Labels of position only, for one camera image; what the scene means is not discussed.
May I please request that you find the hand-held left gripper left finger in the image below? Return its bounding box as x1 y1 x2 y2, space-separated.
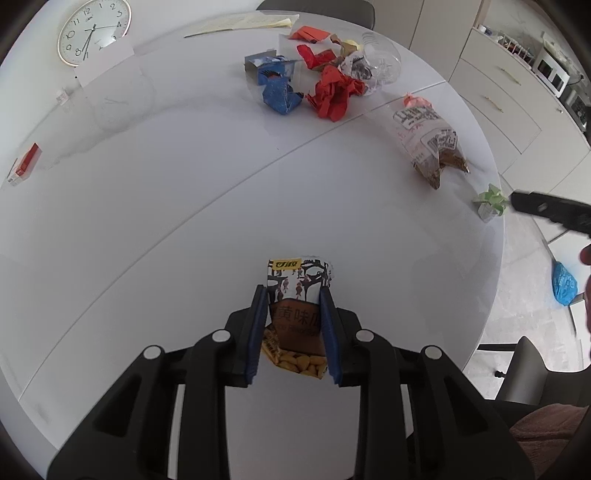
46 284 271 480

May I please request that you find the crumpled red paper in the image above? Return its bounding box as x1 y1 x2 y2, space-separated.
306 65 366 123

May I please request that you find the red twisted wrapper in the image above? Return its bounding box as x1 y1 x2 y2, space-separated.
296 44 338 71

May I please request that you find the white microwave oven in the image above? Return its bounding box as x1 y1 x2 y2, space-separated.
534 45 570 97

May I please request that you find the brown cloth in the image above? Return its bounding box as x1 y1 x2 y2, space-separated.
508 402 589 445

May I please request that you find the open notebook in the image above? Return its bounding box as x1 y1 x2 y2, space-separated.
184 13 300 38

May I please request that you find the clear plastic bottle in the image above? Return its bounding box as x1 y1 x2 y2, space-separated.
360 31 402 95

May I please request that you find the clear bag with brown snacks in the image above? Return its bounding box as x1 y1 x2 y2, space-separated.
392 93 471 191

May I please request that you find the person's right hand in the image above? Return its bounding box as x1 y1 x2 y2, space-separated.
579 244 591 334

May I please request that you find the tall white cabinet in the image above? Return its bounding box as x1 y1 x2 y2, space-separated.
373 0 488 80

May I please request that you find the blue plastic bag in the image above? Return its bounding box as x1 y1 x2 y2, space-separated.
551 261 579 306

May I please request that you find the black and white snack packet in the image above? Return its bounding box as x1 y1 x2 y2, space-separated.
261 258 334 379

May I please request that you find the crumpled blue wrapper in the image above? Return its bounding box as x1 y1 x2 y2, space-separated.
261 76 303 114

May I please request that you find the white drawer cabinet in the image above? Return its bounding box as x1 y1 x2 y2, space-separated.
448 27 591 175

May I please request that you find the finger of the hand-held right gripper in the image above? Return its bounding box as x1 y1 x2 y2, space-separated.
510 191 591 239

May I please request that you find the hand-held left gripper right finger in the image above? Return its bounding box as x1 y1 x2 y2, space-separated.
318 286 537 480

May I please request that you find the white card box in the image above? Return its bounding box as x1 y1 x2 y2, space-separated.
74 44 136 88

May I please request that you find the white paper piece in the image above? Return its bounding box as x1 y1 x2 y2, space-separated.
276 32 340 63

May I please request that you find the white round wall clock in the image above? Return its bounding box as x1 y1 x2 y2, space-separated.
57 0 132 68

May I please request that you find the wire rack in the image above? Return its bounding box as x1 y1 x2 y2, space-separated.
495 31 537 70

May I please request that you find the dark grey armchair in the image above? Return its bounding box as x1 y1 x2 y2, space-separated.
478 335 591 409

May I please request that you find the grey chair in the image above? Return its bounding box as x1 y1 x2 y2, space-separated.
256 0 376 31

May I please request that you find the red and white small box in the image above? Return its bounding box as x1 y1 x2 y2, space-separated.
6 143 42 186

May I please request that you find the black and white crumpled wrapper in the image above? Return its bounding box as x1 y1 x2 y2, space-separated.
338 53 376 95

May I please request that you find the blue and white carton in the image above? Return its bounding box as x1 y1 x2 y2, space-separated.
244 52 297 86

